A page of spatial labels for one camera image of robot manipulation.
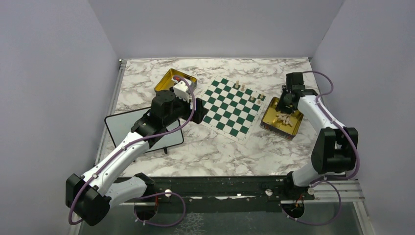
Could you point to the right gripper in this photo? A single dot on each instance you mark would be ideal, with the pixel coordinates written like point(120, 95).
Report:
point(281, 107)

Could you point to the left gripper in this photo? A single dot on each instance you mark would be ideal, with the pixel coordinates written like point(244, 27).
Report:
point(199, 112)

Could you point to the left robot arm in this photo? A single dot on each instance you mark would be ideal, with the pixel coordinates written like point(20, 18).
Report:
point(90, 196)

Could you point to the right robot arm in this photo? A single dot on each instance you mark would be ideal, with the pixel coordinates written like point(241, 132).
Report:
point(335, 150)

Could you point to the pile of light chess pieces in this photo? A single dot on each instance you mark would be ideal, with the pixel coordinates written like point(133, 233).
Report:
point(285, 119)

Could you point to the green white chess board mat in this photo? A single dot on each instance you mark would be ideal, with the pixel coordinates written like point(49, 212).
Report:
point(232, 114)

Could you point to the gold tin with light pieces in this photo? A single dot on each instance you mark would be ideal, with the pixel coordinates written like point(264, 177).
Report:
point(281, 124)

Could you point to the gold tin with dark pieces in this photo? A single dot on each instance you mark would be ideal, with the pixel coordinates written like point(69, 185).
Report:
point(168, 80)

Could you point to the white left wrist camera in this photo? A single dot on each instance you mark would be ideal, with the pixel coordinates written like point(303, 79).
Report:
point(181, 90)

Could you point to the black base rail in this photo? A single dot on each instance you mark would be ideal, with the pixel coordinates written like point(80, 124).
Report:
point(231, 194)

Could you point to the aluminium rail right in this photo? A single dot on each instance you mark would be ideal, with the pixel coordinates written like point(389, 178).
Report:
point(349, 191)

